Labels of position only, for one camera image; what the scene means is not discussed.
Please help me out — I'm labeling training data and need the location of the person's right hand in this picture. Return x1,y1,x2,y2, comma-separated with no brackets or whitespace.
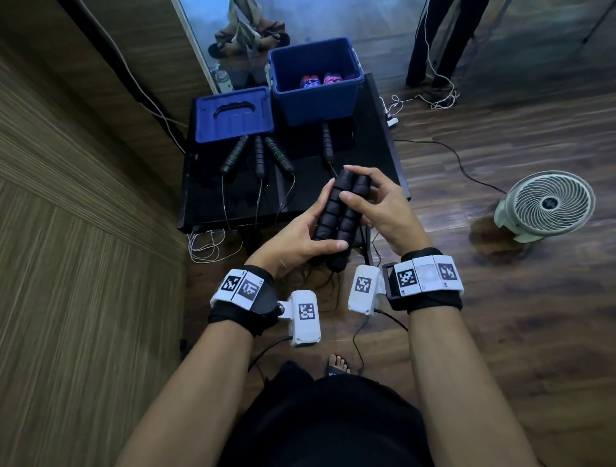
339,165,432,257

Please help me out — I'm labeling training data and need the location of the person's left hand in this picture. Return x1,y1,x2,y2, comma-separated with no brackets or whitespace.
258,178,350,280

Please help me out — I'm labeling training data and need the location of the black green-striped jump rope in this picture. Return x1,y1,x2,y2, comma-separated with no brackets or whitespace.
219,134,298,232

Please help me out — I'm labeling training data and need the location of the blue plastic bin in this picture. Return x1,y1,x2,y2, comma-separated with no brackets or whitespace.
267,37,366,127

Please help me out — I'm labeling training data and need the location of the person's right forearm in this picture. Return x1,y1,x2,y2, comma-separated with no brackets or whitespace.
409,305,540,467

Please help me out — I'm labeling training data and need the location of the person's left forearm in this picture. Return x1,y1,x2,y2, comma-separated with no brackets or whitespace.
115,319,255,467

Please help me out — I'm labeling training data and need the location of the blue bin lid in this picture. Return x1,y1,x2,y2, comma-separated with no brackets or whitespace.
194,86,275,144

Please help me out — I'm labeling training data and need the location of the person's black clothing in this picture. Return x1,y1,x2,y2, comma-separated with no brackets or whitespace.
219,361,434,467

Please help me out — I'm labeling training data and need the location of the black wristband with marker tags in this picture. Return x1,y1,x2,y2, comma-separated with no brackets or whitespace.
207,264,282,337
382,248,465,315

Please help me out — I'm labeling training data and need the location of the black glossy low table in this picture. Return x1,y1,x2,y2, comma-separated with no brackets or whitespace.
176,72,411,234

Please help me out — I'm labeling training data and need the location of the white floor fan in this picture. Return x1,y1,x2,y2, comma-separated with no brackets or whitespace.
493,171,597,244

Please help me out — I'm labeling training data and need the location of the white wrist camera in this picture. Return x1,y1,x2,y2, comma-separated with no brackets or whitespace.
278,290,322,347
347,264,386,317

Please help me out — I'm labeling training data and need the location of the black floor cable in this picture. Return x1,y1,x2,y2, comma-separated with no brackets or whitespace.
394,139,508,195

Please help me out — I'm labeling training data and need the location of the white cable coil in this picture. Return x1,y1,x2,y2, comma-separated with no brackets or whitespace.
187,228,244,264

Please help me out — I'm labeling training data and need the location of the black camera cable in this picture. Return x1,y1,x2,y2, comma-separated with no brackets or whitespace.
352,309,409,371
248,336,293,374

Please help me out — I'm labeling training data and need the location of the thin white hanging cable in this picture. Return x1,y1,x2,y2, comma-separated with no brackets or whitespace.
384,0,461,121

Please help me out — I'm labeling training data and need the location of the white wall cable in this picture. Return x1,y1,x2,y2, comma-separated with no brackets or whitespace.
76,0,189,155

